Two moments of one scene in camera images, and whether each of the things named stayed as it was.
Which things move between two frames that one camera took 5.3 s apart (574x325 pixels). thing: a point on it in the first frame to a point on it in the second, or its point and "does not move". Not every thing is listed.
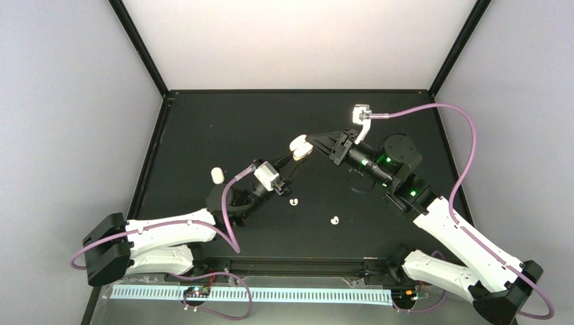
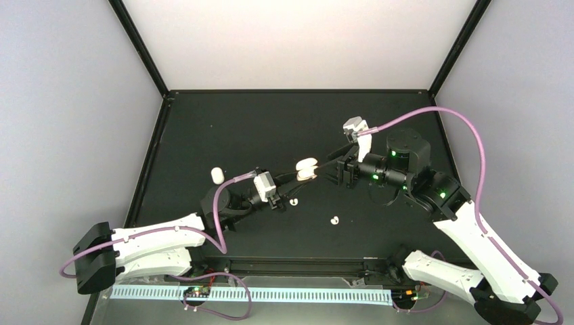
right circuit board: x=404 y=296 does not move
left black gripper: x=285 y=177 to x=286 y=191
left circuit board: x=197 y=292 does not move
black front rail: x=284 y=267 does not move
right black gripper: x=342 y=139 to x=346 y=162
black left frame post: x=138 y=41 does not move
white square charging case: x=300 y=147 to x=306 y=168
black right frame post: x=477 y=11 does not move
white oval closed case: x=217 y=175 does not move
